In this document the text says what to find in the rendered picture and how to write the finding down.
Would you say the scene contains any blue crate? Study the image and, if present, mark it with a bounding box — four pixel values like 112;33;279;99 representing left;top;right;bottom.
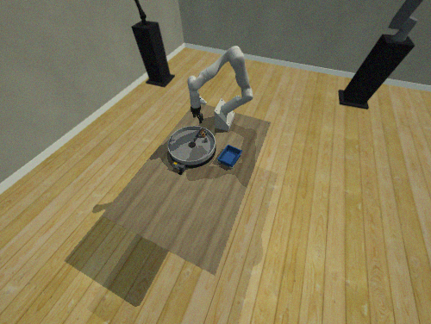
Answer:
217;144;242;169

